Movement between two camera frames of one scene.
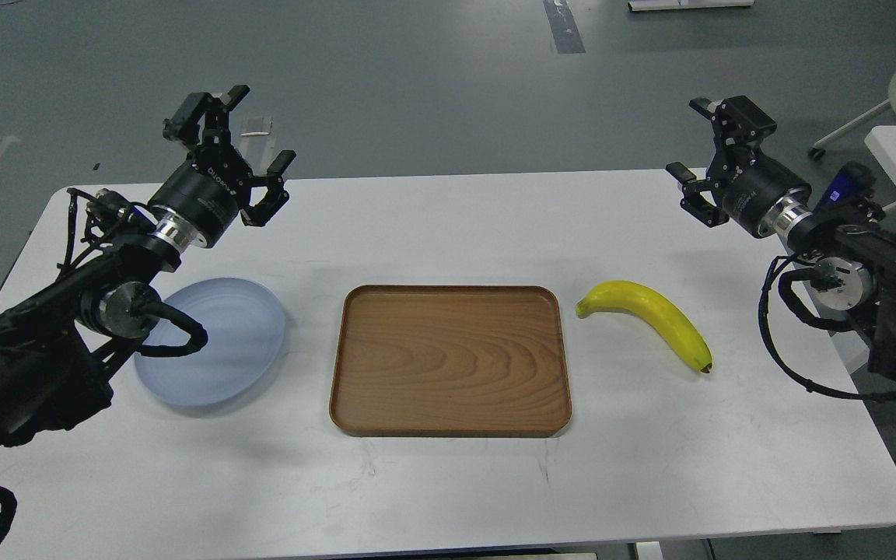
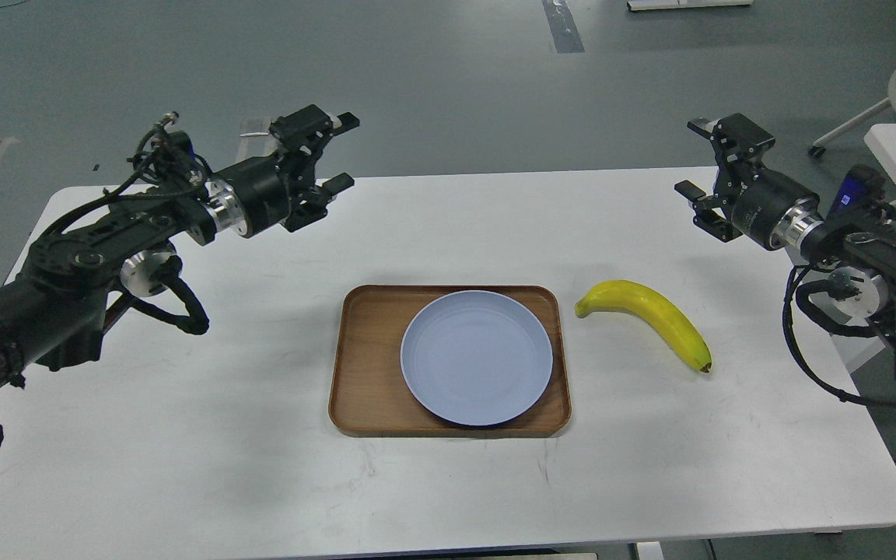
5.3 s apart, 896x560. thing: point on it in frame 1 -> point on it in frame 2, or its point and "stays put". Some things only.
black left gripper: (203, 202) -> (262, 183)
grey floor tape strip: (566, 33) stays put
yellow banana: (635, 299) stays put
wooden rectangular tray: (449, 361) stays put
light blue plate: (245, 327) -> (477, 358)
